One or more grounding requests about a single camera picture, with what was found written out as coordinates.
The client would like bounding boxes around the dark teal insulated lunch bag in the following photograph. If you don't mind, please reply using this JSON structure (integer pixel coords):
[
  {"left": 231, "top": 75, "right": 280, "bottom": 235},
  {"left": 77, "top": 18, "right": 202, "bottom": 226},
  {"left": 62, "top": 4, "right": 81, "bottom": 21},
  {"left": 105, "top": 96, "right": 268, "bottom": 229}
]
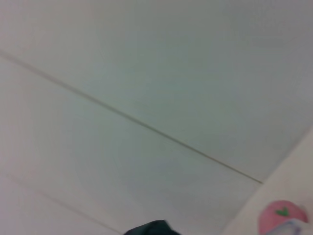
[{"left": 124, "top": 219, "right": 182, "bottom": 235}]

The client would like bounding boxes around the pink toy peach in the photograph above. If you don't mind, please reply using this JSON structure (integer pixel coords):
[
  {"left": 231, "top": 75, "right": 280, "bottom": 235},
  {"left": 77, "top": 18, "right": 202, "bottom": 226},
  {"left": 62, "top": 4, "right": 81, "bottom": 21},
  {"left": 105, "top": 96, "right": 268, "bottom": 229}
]
[{"left": 258, "top": 200, "right": 310, "bottom": 235}]

